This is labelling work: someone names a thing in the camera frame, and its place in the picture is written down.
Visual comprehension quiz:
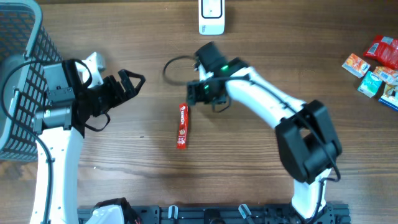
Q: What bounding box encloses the red stick sachet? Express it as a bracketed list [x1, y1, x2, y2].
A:
[177, 103, 189, 150]

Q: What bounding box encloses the orange small box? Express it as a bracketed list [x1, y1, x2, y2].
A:
[373, 67, 397, 85]
[342, 54, 371, 78]

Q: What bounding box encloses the teal small box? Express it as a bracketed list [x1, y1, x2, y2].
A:
[358, 71, 383, 98]

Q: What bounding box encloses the red candy bag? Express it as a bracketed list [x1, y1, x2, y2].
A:
[363, 35, 397, 70]

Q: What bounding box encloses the white cream snack bag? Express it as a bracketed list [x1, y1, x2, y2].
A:
[378, 83, 398, 111]

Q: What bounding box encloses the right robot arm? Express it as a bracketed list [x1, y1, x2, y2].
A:
[187, 42, 343, 223]

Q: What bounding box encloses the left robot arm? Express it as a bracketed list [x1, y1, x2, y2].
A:
[30, 59, 146, 223]

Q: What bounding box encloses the white barcode scanner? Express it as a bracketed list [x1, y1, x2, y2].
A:
[198, 0, 226, 35]

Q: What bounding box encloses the grey plastic mesh basket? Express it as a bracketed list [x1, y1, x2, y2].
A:
[1, 0, 62, 162]

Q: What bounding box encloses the black left camera cable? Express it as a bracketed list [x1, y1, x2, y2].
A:
[0, 58, 111, 224]

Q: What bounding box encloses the black camera cable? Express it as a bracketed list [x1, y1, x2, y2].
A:
[0, 58, 111, 224]
[162, 55, 341, 222]

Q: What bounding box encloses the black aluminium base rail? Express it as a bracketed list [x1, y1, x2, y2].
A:
[77, 203, 352, 224]

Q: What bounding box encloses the black right camera cable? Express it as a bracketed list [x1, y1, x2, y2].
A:
[162, 55, 341, 222]

